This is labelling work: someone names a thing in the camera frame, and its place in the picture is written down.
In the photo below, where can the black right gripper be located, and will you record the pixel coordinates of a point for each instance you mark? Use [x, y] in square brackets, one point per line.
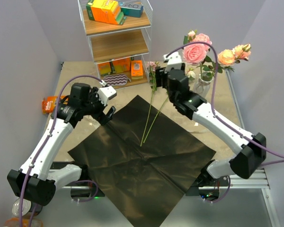
[160, 77]

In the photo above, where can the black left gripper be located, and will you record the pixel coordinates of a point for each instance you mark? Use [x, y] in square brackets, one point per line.
[102, 117]

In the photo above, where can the small pink rose stem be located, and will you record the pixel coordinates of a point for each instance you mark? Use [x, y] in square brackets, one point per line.
[151, 66]

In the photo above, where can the large pink rose stem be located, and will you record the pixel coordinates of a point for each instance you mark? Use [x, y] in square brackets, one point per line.
[196, 54]

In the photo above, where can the black wrapping paper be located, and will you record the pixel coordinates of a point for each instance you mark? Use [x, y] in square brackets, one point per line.
[144, 182]

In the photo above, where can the peach rose stem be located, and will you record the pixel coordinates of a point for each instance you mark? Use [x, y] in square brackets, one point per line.
[228, 57]

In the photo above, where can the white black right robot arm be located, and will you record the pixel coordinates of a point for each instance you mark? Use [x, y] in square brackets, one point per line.
[249, 149]

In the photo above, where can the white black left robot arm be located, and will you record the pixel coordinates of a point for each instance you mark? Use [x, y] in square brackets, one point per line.
[34, 181]

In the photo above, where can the orange sponge pack right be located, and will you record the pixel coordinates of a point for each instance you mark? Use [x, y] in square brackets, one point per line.
[136, 69]

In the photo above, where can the orange sponge pack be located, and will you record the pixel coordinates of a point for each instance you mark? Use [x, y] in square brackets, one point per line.
[121, 65]
[136, 69]
[104, 68]

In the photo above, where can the white rose stem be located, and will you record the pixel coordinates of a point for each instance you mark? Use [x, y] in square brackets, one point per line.
[191, 76]

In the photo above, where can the orange sponge pack middle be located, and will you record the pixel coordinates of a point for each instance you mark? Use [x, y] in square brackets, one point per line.
[121, 65]

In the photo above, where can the orange sponge pack left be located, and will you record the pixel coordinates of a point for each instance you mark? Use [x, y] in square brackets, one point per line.
[104, 68]

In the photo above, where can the orange razor package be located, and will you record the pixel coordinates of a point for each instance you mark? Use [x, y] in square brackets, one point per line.
[48, 104]

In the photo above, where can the teal box top shelf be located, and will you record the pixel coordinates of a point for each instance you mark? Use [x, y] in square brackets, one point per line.
[131, 9]

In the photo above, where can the orange sponge box top shelf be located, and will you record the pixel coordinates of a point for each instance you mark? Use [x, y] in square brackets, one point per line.
[106, 11]

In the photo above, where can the metal tin can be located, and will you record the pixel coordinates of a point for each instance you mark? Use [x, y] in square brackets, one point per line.
[27, 208]

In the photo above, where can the orange plastic container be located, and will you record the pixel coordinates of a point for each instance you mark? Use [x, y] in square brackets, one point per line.
[13, 222]

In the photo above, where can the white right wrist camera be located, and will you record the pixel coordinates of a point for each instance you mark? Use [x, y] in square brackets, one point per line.
[174, 61]

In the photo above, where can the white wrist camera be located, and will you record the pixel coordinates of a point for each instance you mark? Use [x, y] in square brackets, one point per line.
[105, 94]
[174, 61]

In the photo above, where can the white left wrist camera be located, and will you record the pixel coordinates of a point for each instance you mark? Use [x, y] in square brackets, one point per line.
[105, 94]

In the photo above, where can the white wire wooden shelf rack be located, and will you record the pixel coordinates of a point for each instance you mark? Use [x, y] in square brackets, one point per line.
[109, 42]

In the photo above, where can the aluminium rail frame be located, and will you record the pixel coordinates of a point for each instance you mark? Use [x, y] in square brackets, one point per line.
[247, 204]

